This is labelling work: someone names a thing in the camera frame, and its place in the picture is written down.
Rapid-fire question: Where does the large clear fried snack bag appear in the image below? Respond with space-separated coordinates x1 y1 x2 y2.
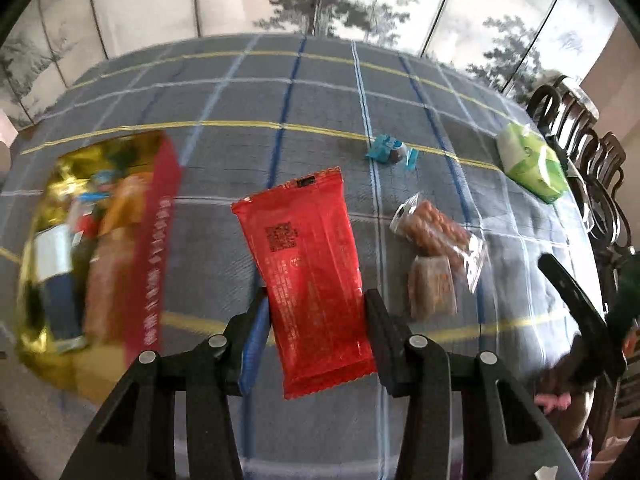
84 236 134 344

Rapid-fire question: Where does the red snack packet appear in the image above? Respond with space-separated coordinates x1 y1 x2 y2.
231 167 376 400

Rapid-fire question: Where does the pink clear snack packet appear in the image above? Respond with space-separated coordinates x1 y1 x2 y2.
408 256 457 321

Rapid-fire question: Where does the orange snack packet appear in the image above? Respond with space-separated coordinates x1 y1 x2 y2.
99 172 152 240

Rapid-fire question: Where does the purple sleeve forearm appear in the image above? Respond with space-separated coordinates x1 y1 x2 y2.
567 427 592 480

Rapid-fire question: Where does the right hand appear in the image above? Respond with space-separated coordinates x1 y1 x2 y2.
534 365 596 446

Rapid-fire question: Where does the gold toffee tin box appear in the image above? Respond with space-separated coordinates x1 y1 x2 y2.
16 130 181 404

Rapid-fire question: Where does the dark wooden chair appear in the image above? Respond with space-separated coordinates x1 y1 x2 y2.
526 75 634 261

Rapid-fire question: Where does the blue white snack box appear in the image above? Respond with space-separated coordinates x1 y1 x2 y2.
34 223 86 353

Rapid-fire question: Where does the grey plaid tablecloth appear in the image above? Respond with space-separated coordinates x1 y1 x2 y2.
0 32 609 480

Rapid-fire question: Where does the green tissue pack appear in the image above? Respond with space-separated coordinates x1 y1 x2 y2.
496 122 568 204

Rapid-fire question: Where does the small clear twist snack bag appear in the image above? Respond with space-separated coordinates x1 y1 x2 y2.
390 193 487 294

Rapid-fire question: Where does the blue wrapped candy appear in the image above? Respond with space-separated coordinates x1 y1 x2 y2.
366 136 419 171

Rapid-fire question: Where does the painted folding screen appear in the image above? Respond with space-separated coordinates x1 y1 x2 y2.
1 0 618 127

